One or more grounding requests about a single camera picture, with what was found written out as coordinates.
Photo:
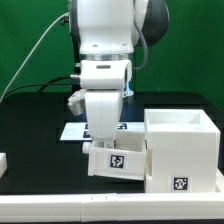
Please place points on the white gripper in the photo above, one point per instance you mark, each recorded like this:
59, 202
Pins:
103, 109

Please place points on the white drawer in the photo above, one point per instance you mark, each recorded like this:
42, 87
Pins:
126, 160

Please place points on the white drawer cabinet box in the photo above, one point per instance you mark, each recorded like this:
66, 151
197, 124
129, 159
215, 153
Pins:
183, 145

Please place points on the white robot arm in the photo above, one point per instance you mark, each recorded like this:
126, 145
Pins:
108, 31

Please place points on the white left fence block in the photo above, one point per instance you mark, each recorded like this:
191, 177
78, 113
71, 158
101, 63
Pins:
3, 164

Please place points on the white marker base plate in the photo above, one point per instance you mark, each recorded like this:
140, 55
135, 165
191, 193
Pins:
80, 132

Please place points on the white front fence rail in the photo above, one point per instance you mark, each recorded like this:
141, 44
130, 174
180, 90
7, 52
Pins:
111, 207

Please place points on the white fence rail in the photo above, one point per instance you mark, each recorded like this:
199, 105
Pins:
219, 181
111, 207

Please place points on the white right fence rail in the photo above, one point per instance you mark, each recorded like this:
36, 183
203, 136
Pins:
219, 181

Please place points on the black camera stand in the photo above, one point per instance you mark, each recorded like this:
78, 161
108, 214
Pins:
75, 49

